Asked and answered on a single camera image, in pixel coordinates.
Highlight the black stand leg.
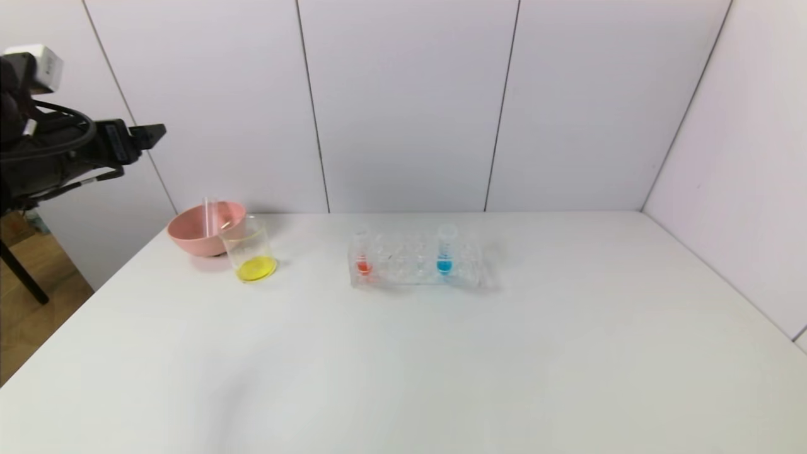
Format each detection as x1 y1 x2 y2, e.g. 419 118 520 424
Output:
0 214 50 306

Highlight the pink bowl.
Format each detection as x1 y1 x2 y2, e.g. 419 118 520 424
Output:
167 201 247 258

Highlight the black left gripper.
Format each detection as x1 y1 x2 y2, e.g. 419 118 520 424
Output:
62 119 167 175

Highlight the test tube with blue pigment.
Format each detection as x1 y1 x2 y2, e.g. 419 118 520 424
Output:
436 224 456 277

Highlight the thin black camera cable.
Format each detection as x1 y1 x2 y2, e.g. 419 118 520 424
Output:
0 101 98 166

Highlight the clear acrylic test tube rack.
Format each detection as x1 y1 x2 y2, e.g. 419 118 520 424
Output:
349 227 484 289

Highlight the clear plastic measuring beaker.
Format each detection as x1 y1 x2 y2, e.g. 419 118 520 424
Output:
221 214 279 284

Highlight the test tube with red pigment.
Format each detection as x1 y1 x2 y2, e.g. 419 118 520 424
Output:
352 228 374 278

